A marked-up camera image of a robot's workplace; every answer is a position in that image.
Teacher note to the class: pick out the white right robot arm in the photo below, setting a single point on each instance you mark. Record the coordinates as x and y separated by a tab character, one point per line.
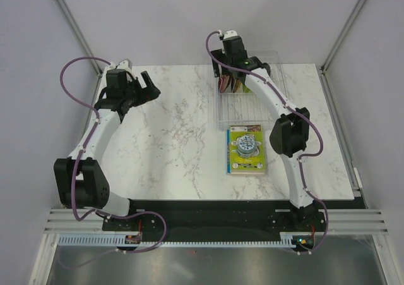
293	137

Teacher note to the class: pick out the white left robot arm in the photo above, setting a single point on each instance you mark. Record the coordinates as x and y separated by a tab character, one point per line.
80	180

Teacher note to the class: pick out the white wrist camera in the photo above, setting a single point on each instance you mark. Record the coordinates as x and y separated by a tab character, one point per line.
126	65
227	35

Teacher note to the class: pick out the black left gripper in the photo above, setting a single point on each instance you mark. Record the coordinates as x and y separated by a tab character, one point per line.
149	93

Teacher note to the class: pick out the white slotted cable duct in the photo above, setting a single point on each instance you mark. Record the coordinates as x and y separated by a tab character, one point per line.
282	240

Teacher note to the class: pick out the white wire dish rack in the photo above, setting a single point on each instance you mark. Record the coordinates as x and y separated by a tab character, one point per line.
240	108

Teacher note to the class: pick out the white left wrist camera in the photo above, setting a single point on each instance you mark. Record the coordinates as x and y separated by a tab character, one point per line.
126	65

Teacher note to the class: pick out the green cover book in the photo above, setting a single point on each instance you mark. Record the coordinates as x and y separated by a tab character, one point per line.
245	150

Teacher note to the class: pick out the yellow brown patterned plate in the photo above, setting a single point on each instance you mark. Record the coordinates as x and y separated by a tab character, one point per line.
235	84

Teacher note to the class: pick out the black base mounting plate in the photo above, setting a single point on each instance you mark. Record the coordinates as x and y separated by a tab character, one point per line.
216	219

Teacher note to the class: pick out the lime green plate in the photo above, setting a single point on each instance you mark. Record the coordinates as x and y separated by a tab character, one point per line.
245	89

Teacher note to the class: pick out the red floral plate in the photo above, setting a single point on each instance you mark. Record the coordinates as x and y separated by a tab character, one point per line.
223	83

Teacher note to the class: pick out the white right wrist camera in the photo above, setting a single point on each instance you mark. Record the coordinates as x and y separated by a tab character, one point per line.
227	35

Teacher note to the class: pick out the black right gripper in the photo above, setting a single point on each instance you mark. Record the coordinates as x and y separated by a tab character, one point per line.
219	54

